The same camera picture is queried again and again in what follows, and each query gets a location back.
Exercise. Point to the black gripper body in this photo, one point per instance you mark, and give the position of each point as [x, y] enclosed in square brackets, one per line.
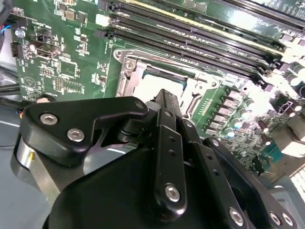
[107, 195]

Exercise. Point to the metal locking lever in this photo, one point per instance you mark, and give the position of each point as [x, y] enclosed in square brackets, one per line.
[190, 105]

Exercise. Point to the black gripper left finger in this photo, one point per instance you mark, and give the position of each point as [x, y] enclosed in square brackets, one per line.
[59, 143]

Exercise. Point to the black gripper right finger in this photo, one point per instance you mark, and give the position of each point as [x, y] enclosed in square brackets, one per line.
[214, 171]

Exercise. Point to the metal socket cover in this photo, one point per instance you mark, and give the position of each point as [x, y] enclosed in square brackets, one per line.
[205, 83]

